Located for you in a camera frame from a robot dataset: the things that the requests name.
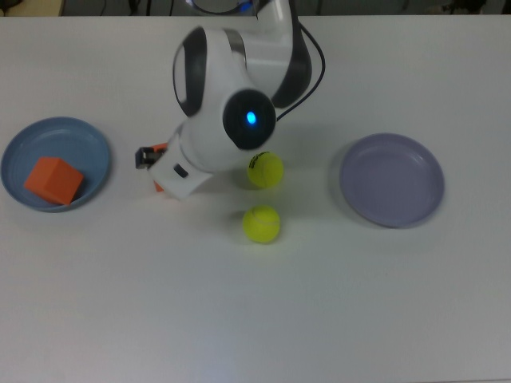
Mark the blue round plate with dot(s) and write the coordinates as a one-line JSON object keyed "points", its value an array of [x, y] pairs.
{"points": [[88, 151]]}

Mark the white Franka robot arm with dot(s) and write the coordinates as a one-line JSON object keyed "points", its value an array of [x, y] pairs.
{"points": [[215, 72]]}

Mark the orange foam cube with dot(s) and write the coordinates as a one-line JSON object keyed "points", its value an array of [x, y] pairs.
{"points": [[159, 186], [52, 179]]}

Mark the yellow tennis ball black logo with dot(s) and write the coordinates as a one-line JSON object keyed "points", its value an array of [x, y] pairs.
{"points": [[265, 173]]}

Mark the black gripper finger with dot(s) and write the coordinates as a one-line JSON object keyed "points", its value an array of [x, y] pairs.
{"points": [[147, 157]]}

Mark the plain yellow tennis ball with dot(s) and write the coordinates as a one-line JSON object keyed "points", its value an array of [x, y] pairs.
{"points": [[261, 225]]}

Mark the lilac round plate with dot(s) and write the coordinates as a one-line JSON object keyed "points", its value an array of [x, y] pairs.
{"points": [[393, 183]]}

